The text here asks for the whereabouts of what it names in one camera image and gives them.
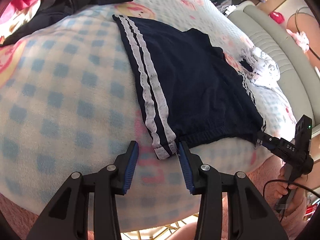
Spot grey padded headboard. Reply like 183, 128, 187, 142
227, 1, 320, 128

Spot thin metal hoop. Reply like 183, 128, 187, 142
294, 6, 320, 60

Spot stack of folded white clothes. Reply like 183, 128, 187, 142
239, 47, 280, 87

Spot gold metal frame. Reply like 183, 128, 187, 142
120, 219, 200, 240

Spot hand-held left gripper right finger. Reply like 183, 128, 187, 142
178, 141, 288, 240

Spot navy white-striped shorts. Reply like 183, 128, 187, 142
112, 14, 267, 160

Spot person's right hand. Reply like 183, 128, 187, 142
273, 166, 309, 205

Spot white charger plug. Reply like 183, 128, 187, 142
220, 5, 237, 15

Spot black cable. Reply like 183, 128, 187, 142
262, 179, 320, 223

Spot pink white plush toy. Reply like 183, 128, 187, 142
286, 29, 310, 53

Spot cream garment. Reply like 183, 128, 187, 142
0, 0, 42, 39

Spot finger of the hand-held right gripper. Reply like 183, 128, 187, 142
256, 131, 280, 153

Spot checkered cartoon printed blanket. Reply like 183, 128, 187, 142
0, 0, 298, 233

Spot pink fleece bed sheet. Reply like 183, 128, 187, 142
0, 152, 320, 240

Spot red plush toy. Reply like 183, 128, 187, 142
269, 11, 284, 24

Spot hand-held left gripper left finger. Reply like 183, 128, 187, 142
26, 141, 139, 240

